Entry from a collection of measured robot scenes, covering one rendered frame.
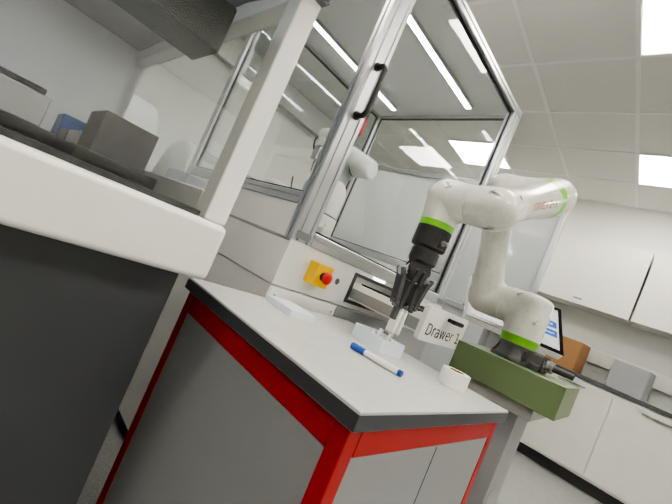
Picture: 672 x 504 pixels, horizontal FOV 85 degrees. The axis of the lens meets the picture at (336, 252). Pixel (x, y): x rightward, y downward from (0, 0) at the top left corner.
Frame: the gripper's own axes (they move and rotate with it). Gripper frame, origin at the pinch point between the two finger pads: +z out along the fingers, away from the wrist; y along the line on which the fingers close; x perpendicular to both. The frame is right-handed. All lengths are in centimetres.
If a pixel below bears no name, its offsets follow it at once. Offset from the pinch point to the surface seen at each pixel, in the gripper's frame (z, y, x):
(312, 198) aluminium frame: -22.7, -22.1, 29.2
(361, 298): -0.2, 11.2, 30.3
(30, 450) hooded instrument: 41, -65, 2
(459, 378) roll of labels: 6.1, 9.6, -16.6
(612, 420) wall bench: 20, 323, 43
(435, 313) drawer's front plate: -5.7, 19.1, 5.0
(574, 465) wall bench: 69, 320, 55
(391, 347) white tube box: 6.8, 0.5, -1.5
